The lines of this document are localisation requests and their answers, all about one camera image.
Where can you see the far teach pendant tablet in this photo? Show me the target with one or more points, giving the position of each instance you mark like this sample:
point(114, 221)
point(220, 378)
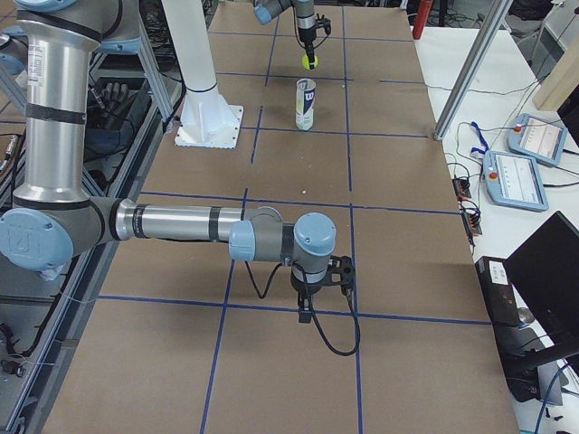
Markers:
point(544, 140)

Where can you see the red cylinder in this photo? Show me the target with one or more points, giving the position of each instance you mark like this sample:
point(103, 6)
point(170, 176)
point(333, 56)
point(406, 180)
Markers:
point(421, 18)

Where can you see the aluminium frame post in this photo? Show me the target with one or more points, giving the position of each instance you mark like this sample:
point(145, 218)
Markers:
point(475, 57)

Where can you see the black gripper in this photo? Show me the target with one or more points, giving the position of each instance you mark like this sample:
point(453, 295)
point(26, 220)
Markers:
point(306, 34)
point(299, 287)

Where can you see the clear Wilson ball can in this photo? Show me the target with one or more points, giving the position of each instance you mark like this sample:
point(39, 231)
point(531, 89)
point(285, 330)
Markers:
point(305, 101)

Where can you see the teach pendant tablet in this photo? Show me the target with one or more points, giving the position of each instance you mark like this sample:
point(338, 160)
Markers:
point(514, 181)
point(544, 140)

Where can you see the orange black connector block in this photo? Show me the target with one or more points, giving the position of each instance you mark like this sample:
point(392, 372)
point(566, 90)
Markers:
point(461, 187)

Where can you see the black desktop computer box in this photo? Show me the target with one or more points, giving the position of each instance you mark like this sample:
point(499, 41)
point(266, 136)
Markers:
point(497, 292)

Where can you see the white camera post base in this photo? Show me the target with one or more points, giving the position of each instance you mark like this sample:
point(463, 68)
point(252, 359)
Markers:
point(206, 120)

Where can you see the yellow Wilson tennis ball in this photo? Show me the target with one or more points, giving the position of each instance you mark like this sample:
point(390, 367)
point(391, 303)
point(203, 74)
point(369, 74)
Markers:
point(309, 63)

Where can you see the black monitor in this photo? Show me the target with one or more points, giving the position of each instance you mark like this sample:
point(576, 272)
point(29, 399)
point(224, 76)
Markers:
point(544, 271)

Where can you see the near teach pendant tablet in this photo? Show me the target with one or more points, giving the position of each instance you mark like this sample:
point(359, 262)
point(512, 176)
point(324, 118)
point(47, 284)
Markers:
point(514, 181)

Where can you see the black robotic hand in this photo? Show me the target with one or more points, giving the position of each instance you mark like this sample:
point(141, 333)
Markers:
point(111, 103)

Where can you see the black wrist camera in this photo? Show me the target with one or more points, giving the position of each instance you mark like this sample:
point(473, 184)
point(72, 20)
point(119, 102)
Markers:
point(341, 272)
point(324, 23)

